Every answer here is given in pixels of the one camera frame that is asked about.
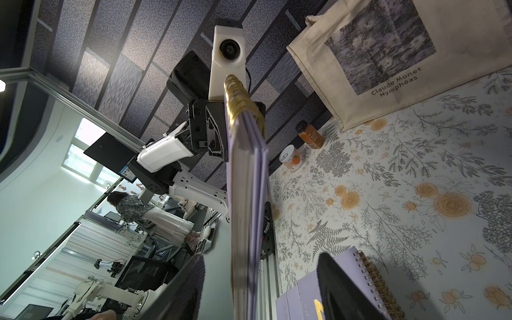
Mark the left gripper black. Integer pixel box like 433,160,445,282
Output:
188,100,229,161

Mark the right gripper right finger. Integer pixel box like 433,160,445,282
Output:
317,253,385,319

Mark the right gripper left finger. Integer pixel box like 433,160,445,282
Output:
139,254,205,320

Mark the purple 2026 calendar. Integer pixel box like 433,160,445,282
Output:
224,75,269,319
276,247,405,319

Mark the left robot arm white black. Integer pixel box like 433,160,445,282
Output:
127,51,229,215

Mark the person in patterned top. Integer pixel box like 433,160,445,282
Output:
107,191,200,251

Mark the cream canvas tote bag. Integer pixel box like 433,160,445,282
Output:
287,0,511,129

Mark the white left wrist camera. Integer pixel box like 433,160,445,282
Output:
208,21,247,101

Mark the left aluminium frame post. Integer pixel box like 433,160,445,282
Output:
1,67,143,152

